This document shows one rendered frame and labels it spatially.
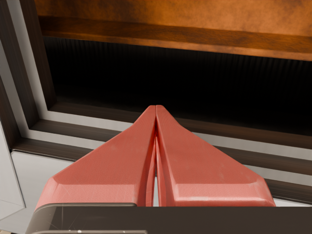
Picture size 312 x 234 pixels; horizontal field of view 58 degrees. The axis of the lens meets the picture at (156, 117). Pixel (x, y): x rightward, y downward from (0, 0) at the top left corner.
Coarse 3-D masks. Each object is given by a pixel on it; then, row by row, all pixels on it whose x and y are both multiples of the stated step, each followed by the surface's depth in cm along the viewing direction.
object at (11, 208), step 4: (0, 200) 19; (0, 204) 20; (4, 204) 19; (8, 204) 19; (12, 204) 19; (16, 204) 19; (0, 208) 20; (4, 208) 20; (8, 208) 20; (12, 208) 19; (16, 208) 19; (20, 208) 19; (24, 208) 19; (0, 212) 20; (4, 212) 20; (8, 212) 20; (12, 212) 20; (16, 212) 20; (0, 216) 20; (4, 216) 20; (8, 216) 20; (0, 220) 21
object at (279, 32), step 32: (64, 0) 28; (96, 0) 27; (128, 0) 27; (160, 0) 26; (192, 0) 25; (224, 0) 25; (256, 0) 24; (288, 0) 24; (64, 32) 25; (96, 32) 25; (128, 32) 25; (160, 32) 25; (192, 32) 25; (224, 32) 25; (256, 32) 25; (288, 32) 25
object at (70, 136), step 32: (0, 0) 13; (32, 0) 14; (0, 32) 13; (32, 32) 15; (0, 64) 14; (32, 64) 15; (0, 96) 15; (32, 96) 16; (32, 128) 17; (64, 128) 17; (96, 128) 17; (192, 128) 16; (224, 128) 16; (256, 160) 14; (288, 160) 14; (288, 192) 14
